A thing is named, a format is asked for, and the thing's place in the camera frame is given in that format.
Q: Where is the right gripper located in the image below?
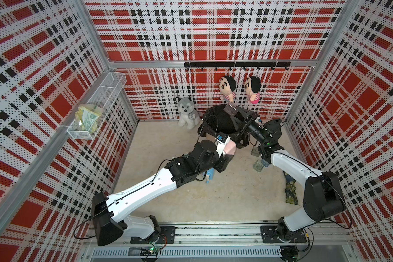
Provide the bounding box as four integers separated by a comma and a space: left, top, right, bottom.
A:
230, 106, 267, 146

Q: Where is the pink tinted shavings tray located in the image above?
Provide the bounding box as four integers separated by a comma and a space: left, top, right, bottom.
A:
224, 102, 239, 116

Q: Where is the clear sharpener shavings tray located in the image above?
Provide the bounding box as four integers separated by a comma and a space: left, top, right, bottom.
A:
253, 160, 264, 172

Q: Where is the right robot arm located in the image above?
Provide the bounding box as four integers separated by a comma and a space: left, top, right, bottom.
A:
228, 105, 347, 242

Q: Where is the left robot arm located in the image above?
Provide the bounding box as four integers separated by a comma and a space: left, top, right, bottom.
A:
91, 139, 236, 246

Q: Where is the black trash bag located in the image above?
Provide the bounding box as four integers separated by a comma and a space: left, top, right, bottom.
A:
197, 104, 237, 141

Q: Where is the right hanging cartoon doll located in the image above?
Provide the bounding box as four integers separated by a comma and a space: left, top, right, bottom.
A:
244, 76, 261, 104

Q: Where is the hanging cartoon doll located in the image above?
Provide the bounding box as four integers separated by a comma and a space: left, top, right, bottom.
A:
218, 76, 236, 103
244, 76, 261, 104

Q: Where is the left hanging cartoon doll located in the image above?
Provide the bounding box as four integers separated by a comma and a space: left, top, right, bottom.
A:
218, 76, 236, 103

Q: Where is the grey husky plush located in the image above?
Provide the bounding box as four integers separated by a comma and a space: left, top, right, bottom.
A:
176, 97, 200, 130

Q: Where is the dark floral cloth strip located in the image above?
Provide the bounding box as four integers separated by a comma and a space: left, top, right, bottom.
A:
283, 171, 299, 205

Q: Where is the yellow green packet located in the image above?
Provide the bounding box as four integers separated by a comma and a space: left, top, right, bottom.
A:
75, 104, 103, 132

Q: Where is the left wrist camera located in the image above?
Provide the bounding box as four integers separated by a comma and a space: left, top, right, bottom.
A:
215, 132, 230, 157

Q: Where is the black hook rail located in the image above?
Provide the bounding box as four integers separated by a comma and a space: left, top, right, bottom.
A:
184, 61, 291, 69

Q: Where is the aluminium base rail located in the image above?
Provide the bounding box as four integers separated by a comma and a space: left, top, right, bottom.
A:
81, 221, 358, 262

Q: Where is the white wire wall basket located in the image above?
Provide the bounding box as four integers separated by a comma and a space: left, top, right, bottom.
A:
67, 72, 126, 140

